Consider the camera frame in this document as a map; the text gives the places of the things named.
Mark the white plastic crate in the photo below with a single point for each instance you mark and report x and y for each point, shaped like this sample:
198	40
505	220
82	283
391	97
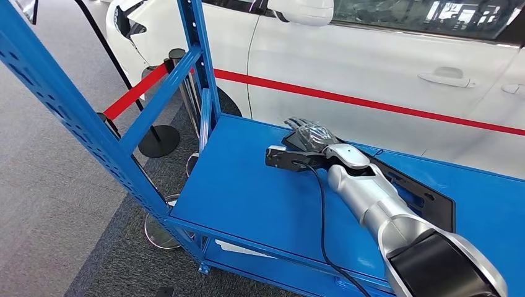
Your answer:
242	249

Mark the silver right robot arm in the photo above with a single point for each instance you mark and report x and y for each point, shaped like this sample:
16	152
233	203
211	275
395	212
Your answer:
381	205

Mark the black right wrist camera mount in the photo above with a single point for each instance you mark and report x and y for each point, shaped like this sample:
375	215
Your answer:
287	160

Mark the blue metal shelf rack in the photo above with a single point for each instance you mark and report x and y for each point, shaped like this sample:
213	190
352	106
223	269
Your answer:
246	196

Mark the red barrier belt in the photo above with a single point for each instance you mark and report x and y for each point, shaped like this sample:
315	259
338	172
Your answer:
135	92
369	102

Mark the white car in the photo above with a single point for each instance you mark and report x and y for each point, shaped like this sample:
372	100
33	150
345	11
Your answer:
328	49

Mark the black pole with round base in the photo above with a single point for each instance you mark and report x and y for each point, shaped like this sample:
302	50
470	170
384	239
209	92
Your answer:
160	143

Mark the black plastic panel part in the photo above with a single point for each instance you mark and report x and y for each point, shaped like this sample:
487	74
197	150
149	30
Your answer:
434	205

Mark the chrome stanchion post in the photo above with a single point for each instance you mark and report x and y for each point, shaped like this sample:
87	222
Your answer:
156	240
177	55

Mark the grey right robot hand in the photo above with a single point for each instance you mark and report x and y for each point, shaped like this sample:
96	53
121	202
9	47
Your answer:
311	135

